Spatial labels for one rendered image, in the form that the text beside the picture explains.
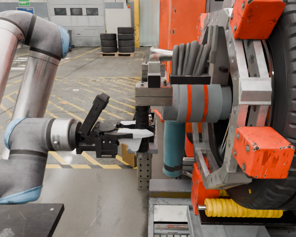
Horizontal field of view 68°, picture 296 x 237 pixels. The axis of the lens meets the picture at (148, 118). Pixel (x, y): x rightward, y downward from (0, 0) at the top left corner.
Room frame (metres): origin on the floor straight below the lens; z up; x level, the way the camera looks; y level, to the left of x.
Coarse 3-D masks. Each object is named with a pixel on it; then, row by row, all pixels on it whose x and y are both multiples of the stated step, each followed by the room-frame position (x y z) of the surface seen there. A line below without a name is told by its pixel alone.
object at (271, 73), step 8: (264, 40) 0.55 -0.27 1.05; (264, 48) 0.62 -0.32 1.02; (272, 64) 0.49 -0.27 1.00; (248, 72) 0.65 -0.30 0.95; (272, 72) 0.48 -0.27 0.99; (232, 80) 0.77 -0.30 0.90; (272, 80) 0.48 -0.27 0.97; (232, 88) 0.76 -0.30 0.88; (272, 88) 0.47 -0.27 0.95; (232, 96) 0.76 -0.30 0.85; (272, 96) 0.46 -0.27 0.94; (232, 104) 0.75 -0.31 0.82; (272, 104) 0.45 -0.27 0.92; (248, 112) 0.60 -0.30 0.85; (272, 112) 0.45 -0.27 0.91; (224, 120) 0.88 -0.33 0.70; (272, 120) 0.44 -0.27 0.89; (216, 128) 0.85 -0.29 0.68; (224, 128) 0.85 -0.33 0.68; (216, 136) 0.82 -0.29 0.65; (224, 136) 0.77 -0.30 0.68; (216, 144) 0.79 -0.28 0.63; (224, 144) 0.75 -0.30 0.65; (224, 152) 0.75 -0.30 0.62
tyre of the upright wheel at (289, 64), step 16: (288, 0) 0.52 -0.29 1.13; (288, 16) 0.48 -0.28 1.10; (272, 32) 0.51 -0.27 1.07; (288, 32) 0.46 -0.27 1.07; (272, 48) 0.50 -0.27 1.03; (288, 48) 0.44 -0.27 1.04; (288, 64) 0.43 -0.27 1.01; (288, 80) 0.42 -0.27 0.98; (288, 96) 0.40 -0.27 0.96; (288, 112) 0.39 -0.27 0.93; (208, 128) 0.92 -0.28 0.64; (288, 128) 0.38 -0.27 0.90; (288, 176) 0.37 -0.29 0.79; (240, 192) 0.51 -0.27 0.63; (256, 192) 0.44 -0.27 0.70; (272, 192) 0.39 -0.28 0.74; (288, 192) 0.38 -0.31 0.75; (256, 208) 0.44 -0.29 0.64; (272, 208) 0.43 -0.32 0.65; (288, 208) 0.43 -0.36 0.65
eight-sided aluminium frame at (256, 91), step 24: (216, 24) 0.67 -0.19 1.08; (240, 48) 0.50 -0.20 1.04; (240, 72) 0.45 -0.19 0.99; (264, 72) 0.45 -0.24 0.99; (240, 96) 0.43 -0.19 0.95; (264, 96) 0.42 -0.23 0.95; (240, 120) 0.42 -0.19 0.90; (264, 120) 0.42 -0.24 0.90; (216, 168) 0.64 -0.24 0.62; (240, 168) 0.43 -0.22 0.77
